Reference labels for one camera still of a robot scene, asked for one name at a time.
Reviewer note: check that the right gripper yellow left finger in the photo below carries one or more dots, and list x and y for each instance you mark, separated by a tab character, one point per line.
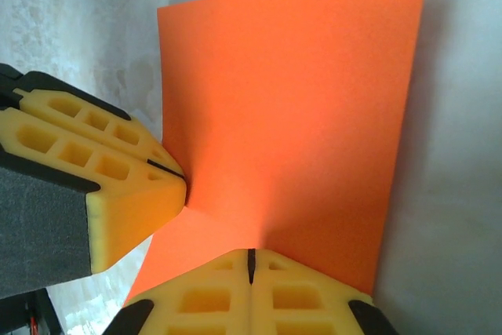
204	303

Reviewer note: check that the orange paper sheet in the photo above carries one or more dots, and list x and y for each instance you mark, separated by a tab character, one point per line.
294	115

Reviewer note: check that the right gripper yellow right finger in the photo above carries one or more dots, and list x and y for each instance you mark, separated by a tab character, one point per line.
298	303

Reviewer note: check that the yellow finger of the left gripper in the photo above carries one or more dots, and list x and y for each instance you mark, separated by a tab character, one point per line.
59	213
98	115

